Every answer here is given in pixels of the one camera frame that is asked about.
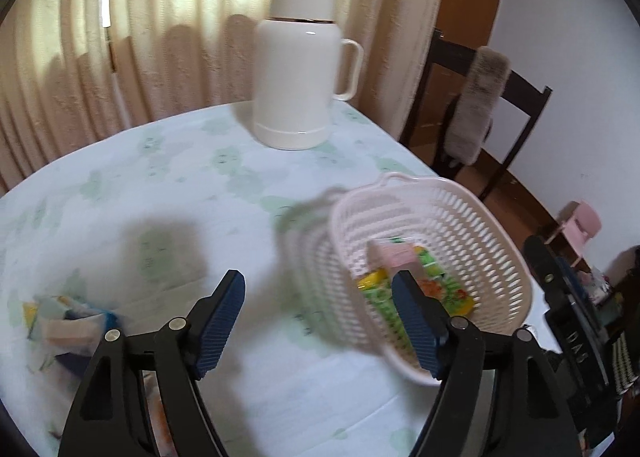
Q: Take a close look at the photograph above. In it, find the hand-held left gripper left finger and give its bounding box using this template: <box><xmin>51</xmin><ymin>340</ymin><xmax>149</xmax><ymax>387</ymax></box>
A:
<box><xmin>57</xmin><ymin>268</ymin><xmax>247</xmax><ymax>457</ymax></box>

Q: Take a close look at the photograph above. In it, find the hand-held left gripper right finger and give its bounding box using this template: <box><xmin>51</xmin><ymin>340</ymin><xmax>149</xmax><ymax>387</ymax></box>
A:
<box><xmin>391</xmin><ymin>269</ymin><xmax>583</xmax><ymax>457</ymax></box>

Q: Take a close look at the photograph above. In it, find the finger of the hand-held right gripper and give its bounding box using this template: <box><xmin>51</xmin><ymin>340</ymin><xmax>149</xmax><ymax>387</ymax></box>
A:
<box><xmin>523</xmin><ymin>235</ymin><xmax>587</xmax><ymax>311</ymax></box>

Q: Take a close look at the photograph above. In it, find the pink plastic basket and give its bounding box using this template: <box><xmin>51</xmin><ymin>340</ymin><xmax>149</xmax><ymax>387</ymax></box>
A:
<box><xmin>327</xmin><ymin>172</ymin><xmax>534</xmax><ymax>386</ymax></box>

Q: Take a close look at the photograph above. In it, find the white packet with orange print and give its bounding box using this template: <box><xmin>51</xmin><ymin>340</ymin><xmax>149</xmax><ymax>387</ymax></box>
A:
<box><xmin>141</xmin><ymin>371</ymin><xmax>177</xmax><ymax>457</ymax></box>

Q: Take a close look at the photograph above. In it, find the light blue snack packet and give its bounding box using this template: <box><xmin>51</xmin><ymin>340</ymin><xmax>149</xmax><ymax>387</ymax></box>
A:
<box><xmin>36</xmin><ymin>293</ymin><xmax>108</xmax><ymax>319</ymax></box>

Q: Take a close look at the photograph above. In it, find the patterned cloth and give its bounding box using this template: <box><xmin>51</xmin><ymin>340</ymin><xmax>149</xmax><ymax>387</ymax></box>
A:
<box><xmin>610</xmin><ymin>329</ymin><xmax>640</xmax><ymax>395</ymax></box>

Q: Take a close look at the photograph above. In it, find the green yellow snack packet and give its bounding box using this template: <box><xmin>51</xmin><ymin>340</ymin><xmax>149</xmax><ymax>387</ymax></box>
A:
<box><xmin>357</xmin><ymin>246</ymin><xmax>476</xmax><ymax>338</ymax></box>

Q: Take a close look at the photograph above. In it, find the small pink toy chair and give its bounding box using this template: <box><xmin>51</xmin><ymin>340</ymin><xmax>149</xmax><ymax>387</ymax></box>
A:
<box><xmin>544</xmin><ymin>200</ymin><xmax>604</xmax><ymax>269</ymax></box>

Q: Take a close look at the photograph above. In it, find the pink snack packet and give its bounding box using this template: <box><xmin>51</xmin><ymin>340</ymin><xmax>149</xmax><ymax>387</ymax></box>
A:
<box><xmin>367</xmin><ymin>239</ymin><xmax>427</xmax><ymax>283</ymax></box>

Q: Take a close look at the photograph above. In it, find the blue cracker packet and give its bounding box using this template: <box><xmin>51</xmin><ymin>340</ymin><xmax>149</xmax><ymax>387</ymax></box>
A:
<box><xmin>31</xmin><ymin>309</ymin><xmax>125</xmax><ymax>381</ymax></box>

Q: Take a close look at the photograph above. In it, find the grey furry cover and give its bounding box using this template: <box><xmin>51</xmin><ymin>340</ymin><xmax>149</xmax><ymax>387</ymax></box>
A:
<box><xmin>442</xmin><ymin>46</ymin><xmax>512</xmax><ymax>168</ymax></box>

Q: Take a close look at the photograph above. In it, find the dark wooden chair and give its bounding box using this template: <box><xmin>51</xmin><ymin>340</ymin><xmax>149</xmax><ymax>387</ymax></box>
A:
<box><xmin>399</xmin><ymin>28</ymin><xmax>554</xmax><ymax>201</ymax></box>

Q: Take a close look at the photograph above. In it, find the white thermos jug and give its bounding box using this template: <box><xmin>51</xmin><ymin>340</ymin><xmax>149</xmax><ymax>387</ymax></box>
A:
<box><xmin>251</xmin><ymin>0</ymin><xmax>364</xmax><ymax>151</ymax></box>

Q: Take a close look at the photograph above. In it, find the beige curtain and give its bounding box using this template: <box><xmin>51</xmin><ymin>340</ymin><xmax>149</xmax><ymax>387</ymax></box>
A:
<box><xmin>0</xmin><ymin>0</ymin><xmax>453</xmax><ymax>194</ymax></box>

